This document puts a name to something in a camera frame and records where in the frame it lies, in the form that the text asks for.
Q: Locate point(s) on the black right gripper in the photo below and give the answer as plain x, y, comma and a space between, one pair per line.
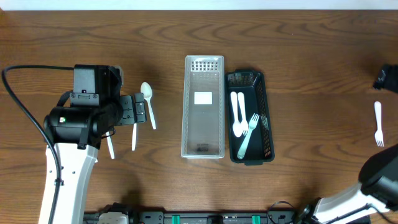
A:
388, 78

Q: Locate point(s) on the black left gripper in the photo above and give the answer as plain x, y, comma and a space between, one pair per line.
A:
127, 117

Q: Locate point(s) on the white plastic fork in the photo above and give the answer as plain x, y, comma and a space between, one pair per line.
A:
244, 123
378, 135

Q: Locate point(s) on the white plastic spoon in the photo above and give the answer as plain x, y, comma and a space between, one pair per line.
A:
237, 130
146, 90

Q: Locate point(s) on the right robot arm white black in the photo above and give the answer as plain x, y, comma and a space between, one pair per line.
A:
375, 192

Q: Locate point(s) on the white plastic utensil under arm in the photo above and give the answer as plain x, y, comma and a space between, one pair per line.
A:
110, 145

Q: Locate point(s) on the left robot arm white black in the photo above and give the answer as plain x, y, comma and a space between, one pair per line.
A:
76, 126

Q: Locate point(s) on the clear plastic basket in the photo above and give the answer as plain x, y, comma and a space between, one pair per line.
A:
203, 107

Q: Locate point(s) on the pale green plastic fork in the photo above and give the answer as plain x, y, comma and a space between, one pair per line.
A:
251, 126

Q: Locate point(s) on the dark green plastic basket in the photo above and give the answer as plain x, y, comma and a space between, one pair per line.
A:
260, 148

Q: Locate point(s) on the white plastic utensil handle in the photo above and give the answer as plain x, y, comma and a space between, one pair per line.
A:
134, 137

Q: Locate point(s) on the black rail with equipment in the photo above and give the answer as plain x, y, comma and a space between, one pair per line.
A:
119, 213

